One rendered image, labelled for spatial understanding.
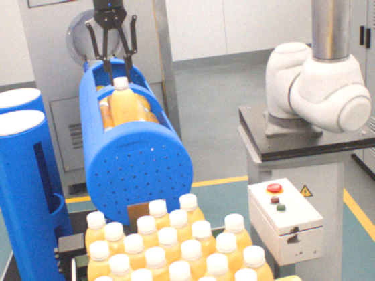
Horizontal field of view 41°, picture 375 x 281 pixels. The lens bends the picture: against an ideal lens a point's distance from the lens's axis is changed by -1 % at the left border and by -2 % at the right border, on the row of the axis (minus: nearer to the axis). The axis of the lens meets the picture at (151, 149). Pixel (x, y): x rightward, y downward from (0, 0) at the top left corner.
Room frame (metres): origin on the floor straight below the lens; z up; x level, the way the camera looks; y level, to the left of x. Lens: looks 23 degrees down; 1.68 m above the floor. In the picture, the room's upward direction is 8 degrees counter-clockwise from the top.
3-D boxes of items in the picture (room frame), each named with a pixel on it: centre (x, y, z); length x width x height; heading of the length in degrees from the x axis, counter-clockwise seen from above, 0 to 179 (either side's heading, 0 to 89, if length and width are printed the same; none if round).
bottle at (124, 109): (1.31, 0.06, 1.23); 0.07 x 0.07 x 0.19
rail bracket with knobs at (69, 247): (1.09, 0.23, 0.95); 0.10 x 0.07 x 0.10; 96
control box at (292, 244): (0.98, -0.27, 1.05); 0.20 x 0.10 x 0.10; 6
